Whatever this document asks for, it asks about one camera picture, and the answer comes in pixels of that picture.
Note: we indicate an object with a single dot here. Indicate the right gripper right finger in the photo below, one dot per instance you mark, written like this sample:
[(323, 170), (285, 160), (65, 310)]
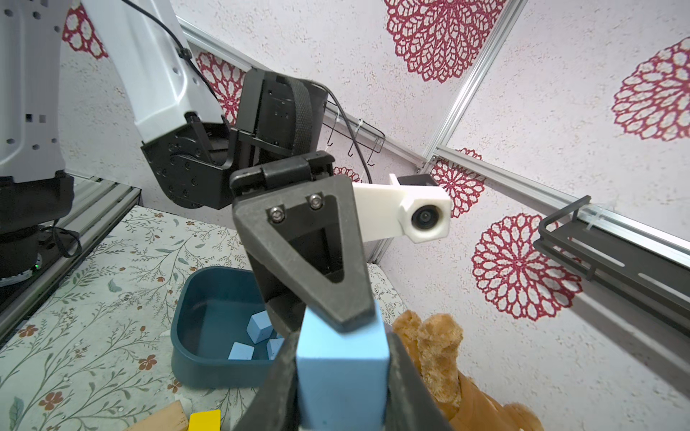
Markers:
[(409, 405)]

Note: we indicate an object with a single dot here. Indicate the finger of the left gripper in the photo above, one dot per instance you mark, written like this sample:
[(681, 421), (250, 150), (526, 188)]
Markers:
[(312, 253)]

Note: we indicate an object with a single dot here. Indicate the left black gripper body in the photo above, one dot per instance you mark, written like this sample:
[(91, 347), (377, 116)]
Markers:
[(285, 178)]

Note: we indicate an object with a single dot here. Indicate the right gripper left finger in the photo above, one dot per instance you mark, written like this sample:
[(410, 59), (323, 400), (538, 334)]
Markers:
[(275, 405)]

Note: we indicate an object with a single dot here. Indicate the blue block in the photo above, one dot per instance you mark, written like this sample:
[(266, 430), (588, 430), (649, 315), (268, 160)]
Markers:
[(241, 352), (342, 377)]

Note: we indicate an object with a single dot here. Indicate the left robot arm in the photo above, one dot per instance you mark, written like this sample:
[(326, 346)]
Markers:
[(297, 218)]

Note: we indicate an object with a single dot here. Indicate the yellow cube near bin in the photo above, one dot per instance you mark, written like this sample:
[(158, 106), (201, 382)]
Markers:
[(205, 421)]

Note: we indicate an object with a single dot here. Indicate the brown plush dog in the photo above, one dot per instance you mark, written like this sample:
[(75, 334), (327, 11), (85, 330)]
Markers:
[(433, 345)]

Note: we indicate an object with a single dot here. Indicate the blue block in bin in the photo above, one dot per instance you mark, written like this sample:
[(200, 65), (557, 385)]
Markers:
[(241, 352)]

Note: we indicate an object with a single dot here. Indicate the blue cube in bin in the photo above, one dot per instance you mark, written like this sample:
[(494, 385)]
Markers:
[(259, 327)]

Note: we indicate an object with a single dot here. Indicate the teal plastic bin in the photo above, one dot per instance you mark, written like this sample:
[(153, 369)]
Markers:
[(215, 306)]

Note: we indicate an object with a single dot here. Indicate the tan wooden block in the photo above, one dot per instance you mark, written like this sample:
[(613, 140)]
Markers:
[(170, 418)]

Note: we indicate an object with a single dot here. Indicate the black wire basket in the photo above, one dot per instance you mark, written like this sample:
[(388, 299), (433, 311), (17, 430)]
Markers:
[(356, 132)]

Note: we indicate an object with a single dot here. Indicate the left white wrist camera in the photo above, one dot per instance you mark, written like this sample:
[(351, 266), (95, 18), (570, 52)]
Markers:
[(411, 206)]

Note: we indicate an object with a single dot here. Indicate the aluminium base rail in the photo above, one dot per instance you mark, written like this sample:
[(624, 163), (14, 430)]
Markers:
[(99, 205)]

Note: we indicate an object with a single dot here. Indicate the grey wall shelf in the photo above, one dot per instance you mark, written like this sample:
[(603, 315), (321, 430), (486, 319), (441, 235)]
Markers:
[(644, 265)]

